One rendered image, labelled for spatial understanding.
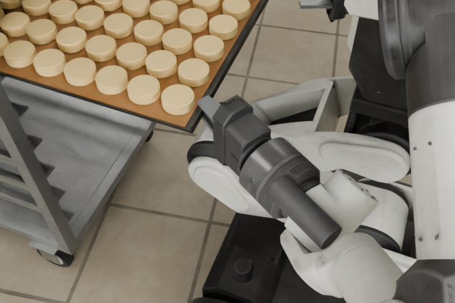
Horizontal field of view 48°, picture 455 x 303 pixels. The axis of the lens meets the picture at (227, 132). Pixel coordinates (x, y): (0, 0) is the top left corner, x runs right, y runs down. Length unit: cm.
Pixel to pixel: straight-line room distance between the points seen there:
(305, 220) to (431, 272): 23
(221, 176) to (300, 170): 37
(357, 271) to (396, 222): 58
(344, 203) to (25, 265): 103
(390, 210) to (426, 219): 69
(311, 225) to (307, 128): 31
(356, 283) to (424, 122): 19
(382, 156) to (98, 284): 84
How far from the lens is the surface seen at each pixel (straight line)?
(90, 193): 136
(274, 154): 66
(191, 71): 80
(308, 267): 59
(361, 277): 53
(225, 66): 84
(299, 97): 97
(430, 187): 41
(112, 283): 139
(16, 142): 97
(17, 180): 119
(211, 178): 101
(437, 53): 43
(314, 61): 190
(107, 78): 81
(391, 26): 45
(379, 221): 108
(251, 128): 68
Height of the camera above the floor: 125
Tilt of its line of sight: 50 degrees down
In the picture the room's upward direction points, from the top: straight up
